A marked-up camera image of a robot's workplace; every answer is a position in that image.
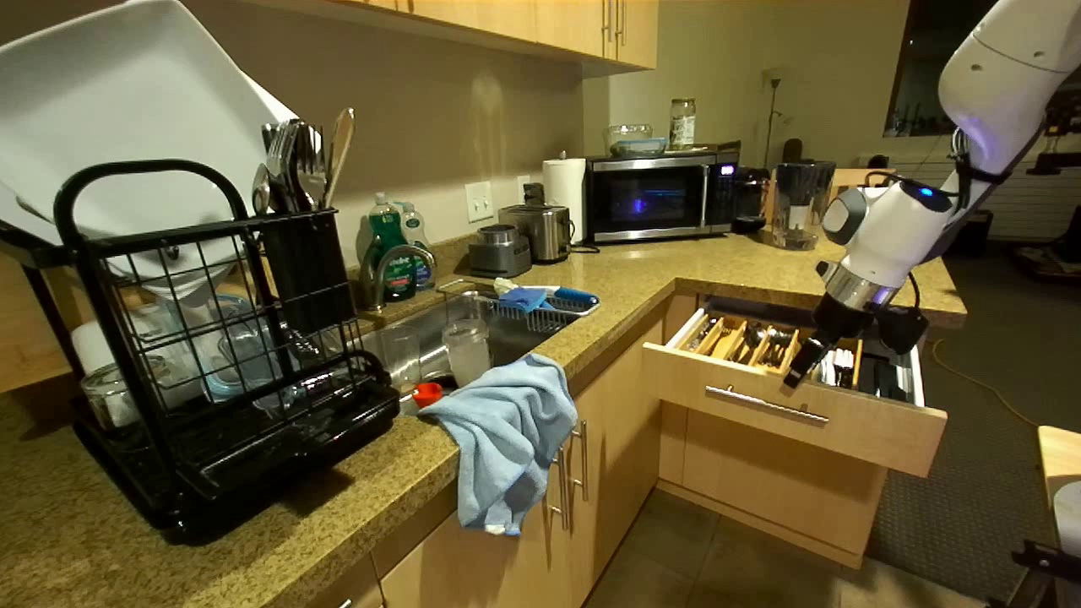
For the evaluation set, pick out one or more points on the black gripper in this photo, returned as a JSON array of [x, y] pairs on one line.
[[898, 328]]

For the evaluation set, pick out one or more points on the wooden drawer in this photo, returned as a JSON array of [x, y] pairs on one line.
[[840, 420]]

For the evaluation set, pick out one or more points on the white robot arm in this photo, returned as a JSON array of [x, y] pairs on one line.
[[995, 88]]

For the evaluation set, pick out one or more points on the lower cabinet door below drawer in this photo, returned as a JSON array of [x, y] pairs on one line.
[[797, 495]]

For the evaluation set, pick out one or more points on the wooden utensil organizer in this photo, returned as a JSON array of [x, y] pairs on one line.
[[764, 347]]

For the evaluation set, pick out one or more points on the black coffee maker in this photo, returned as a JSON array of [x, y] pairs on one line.
[[801, 190]]

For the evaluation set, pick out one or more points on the black microwave oven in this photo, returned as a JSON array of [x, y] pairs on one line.
[[663, 196]]

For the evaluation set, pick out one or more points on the blue sponge cloth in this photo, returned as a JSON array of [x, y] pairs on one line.
[[545, 302]]

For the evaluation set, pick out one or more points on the glass jar on microwave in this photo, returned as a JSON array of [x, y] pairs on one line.
[[682, 124]]

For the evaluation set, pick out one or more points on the silver toaster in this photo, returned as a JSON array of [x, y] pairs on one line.
[[547, 230]]

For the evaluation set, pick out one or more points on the blue dish towel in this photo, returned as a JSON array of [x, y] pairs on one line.
[[509, 427]]

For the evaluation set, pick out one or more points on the white paper towel roll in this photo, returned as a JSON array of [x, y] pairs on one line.
[[565, 188]]

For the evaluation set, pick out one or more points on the lower cabinet door under sink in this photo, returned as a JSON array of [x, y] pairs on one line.
[[594, 495]]

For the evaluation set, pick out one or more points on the glass cup in sink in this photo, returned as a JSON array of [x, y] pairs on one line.
[[467, 338]]

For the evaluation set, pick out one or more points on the upper wooden cabinets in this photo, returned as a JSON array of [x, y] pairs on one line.
[[613, 32]]

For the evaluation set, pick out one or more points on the red small object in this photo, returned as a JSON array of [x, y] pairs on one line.
[[427, 393]]

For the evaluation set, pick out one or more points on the kitchen sink faucet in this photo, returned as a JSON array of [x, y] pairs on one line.
[[404, 271]]

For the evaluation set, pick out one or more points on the green dish soap bottle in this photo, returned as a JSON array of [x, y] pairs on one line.
[[390, 224]]

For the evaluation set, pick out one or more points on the wooden spoon in rack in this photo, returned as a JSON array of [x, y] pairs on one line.
[[339, 153]]

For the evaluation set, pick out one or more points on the black dish rack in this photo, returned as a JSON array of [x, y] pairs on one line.
[[233, 342]]

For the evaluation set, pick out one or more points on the white plate in rack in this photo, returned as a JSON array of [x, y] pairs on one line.
[[127, 82]]

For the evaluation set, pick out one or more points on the white wall outlet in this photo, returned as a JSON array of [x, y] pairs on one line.
[[477, 199]]

